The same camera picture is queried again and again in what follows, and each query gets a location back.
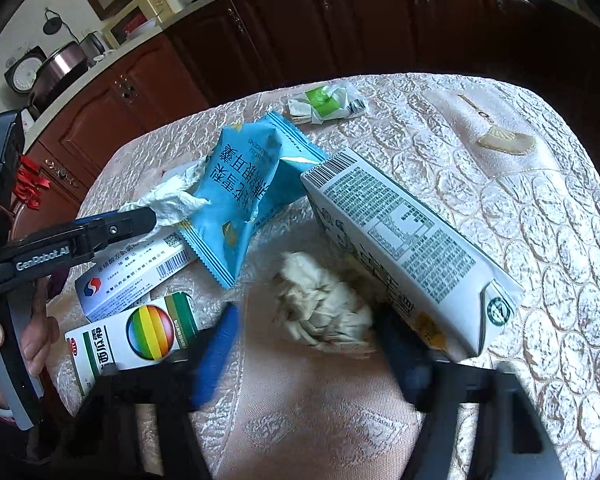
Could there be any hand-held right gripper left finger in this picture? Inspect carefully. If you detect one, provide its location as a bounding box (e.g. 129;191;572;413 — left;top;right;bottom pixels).
55;303;243;480

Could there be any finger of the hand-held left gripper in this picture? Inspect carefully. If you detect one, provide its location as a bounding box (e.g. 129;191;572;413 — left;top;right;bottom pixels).
72;208;158;261

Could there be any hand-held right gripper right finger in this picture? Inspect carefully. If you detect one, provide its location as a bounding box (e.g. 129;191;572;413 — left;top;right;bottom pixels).
374;309;566;480

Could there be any white paper tissue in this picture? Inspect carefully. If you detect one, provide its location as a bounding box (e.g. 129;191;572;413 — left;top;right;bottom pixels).
119;157;212;228

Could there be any tissue ball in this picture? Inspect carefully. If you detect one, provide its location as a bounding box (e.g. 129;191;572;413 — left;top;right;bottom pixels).
272;251;376;353

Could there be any blue snack packet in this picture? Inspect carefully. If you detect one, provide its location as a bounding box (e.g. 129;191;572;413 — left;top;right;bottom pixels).
177;112;331;289

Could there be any red hanging knot ornament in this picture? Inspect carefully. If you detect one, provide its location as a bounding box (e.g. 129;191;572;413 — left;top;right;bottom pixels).
12;156;48;211

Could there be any white medicine box blue logo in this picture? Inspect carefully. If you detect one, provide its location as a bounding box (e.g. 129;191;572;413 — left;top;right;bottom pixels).
75;232;198;323

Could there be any white round appliance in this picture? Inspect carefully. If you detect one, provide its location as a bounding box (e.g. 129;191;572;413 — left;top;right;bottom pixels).
4;46;48;95

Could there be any green medicine box rainbow ball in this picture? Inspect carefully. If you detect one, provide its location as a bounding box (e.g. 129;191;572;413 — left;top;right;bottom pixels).
64;291;201;396

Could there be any dark metallic rice cooker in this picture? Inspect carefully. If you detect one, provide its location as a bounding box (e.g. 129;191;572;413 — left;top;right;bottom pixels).
27;42;90;111

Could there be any white milk carton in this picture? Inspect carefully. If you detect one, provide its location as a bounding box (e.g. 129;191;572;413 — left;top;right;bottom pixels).
300;147;526;363

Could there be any light kitchen countertop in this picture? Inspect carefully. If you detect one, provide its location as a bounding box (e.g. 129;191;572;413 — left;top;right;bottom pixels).
22;0;586;153

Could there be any cream embroidered tablecloth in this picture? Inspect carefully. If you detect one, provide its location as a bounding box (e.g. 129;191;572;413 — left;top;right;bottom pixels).
45;74;600;480

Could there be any beige microwave oven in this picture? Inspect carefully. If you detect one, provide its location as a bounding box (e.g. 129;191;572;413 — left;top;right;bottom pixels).
102;4;158;51

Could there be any crumpled green white wrapper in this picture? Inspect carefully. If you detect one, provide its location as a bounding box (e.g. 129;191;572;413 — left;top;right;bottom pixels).
286;84;368;125

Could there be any brown wooden kitchen cabinet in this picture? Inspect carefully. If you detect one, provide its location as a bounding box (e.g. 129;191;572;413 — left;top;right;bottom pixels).
10;0;600;241

